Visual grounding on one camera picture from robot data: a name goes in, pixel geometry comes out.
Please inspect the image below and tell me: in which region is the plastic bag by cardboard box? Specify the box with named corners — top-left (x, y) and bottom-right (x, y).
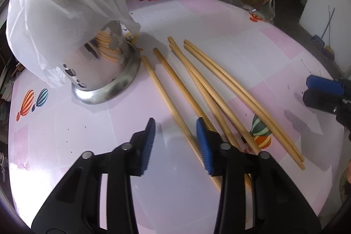
top-left (260, 0), bottom-right (276, 24)

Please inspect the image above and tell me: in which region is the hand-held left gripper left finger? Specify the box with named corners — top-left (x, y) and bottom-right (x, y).
top-left (31, 118), bottom-right (156, 234)

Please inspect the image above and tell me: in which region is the steel utensil holder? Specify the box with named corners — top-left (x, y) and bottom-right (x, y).
top-left (63, 21), bottom-right (142, 105)

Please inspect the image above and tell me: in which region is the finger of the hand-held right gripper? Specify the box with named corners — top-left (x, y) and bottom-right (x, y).
top-left (306, 75), bottom-right (346, 95)
top-left (302, 89), bottom-right (344, 114)

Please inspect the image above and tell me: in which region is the white plastic bag on holder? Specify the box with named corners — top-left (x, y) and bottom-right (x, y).
top-left (5, 0), bottom-right (142, 89)

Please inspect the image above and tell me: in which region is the blue dustpan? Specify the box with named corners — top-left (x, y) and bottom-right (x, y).
top-left (311, 35), bottom-right (326, 47)

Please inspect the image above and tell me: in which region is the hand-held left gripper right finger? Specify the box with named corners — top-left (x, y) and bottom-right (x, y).
top-left (197, 117), bottom-right (321, 234)

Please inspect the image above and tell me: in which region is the broom with metal handle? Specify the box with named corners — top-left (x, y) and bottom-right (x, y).
top-left (321, 5), bottom-right (336, 60)

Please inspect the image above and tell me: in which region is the person's right forearm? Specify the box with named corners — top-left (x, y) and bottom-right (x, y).
top-left (339, 161), bottom-right (351, 203)

